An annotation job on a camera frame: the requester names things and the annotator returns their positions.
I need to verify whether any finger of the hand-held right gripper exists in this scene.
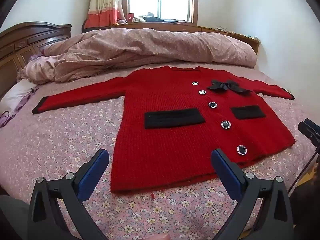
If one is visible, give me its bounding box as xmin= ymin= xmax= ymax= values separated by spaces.
xmin=297 ymin=119 xmax=320 ymax=153

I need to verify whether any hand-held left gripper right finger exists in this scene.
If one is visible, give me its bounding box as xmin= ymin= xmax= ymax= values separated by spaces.
xmin=211 ymin=148 xmax=293 ymax=240

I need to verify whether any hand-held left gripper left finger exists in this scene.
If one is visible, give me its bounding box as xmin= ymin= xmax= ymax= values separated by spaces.
xmin=27 ymin=148 xmax=110 ymax=240

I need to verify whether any red knitted cardigan sweater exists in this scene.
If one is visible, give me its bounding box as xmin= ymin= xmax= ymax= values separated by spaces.
xmin=32 ymin=65 xmax=295 ymax=194

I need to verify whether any pile of clothes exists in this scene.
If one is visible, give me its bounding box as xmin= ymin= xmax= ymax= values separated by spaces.
xmin=132 ymin=12 xmax=163 ymax=22

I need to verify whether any pink floral bed sheet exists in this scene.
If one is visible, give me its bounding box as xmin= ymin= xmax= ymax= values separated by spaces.
xmin=0 ymin=66 xmax=318 ymax=240

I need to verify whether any person's grey trouser leg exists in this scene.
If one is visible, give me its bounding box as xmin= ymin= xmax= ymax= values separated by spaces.
xmin=0 ymin=195 xmax=32 ymax=240

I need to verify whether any white purple pillow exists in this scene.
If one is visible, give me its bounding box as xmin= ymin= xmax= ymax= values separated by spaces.
xmin=0 ymin=80 xmax=43 ymax=129

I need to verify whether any pink floral quilt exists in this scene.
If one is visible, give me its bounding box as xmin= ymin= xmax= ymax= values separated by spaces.
xmin=16 ymin=27 xmax=258 ymax=84

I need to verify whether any brown wooden headboard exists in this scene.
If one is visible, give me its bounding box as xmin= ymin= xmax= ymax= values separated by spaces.
xmin=0 ymin=22 xmax=72 ymax=100

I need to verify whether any cream and coral curtain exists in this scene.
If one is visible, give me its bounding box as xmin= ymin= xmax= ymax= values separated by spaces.
xmin=86 ymin=0 xmax=125 ymax=28

